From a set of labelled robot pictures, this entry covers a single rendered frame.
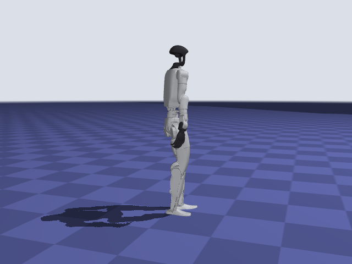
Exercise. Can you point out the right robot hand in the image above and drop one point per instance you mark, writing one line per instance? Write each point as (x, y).
(180, 137)

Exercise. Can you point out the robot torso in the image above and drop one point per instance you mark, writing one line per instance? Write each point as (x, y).
(170, 98)

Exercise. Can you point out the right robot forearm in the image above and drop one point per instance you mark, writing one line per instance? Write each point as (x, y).
(183, 115)

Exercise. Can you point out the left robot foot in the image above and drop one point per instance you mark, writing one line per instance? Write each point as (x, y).
(186, 207)

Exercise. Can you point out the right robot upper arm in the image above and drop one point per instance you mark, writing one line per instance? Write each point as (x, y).
(182, 77)

